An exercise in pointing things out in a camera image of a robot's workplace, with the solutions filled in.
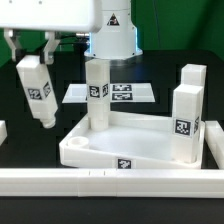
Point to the white left fence block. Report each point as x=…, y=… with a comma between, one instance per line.
x=3, y=131

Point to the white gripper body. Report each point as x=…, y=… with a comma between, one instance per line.
x=52, y=15

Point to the white right fence block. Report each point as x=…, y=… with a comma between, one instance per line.
x=214, y=136

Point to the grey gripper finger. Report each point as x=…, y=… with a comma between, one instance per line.
x=12, y=39
x=47, y=53

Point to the white desk top tray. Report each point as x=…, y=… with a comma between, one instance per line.
x=132, y=141

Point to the white marker sheet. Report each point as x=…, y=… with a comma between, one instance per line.
x=119, y=92

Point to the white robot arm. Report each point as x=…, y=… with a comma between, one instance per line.
x=106, y=23

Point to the white fence block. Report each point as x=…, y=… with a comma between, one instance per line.
x=3, y=131
x=214, y=136

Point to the white front fence bar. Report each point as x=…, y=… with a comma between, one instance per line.
x=112, y=183

